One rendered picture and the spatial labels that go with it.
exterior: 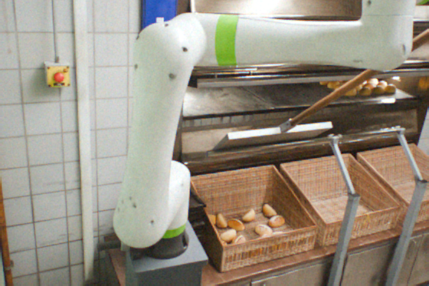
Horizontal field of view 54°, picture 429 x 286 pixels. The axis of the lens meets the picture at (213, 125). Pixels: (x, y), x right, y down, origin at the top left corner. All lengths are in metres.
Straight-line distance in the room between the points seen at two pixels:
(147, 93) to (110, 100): 1.21
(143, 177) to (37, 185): 1.29
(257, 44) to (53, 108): 1.27
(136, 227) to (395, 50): 0.66
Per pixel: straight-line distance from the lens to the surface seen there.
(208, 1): 2.08
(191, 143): 2.28
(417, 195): 2.58
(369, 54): 0.92
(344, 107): 2.76
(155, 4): 1.96
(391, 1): 0.92
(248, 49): 0.93
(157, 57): 0.80
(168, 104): 0.84
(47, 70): 1.88
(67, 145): 2.09
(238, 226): 2.37
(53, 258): 2.41
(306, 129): 1.98
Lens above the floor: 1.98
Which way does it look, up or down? 22 degrees down
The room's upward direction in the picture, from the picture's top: 5 degrees clockwise
